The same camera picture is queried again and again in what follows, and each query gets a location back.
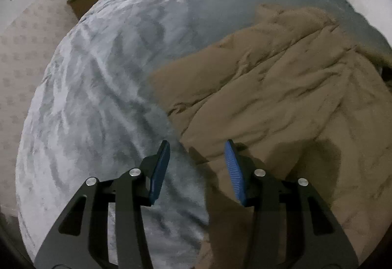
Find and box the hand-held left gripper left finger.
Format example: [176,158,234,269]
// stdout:
[34,140,171,269]

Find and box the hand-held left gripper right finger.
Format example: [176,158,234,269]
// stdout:
[224,139,359,269]

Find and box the brown padded jacket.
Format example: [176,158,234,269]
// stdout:
[147,4,392,269]

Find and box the grey plush blanket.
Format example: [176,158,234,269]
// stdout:
[15,0,392,269]

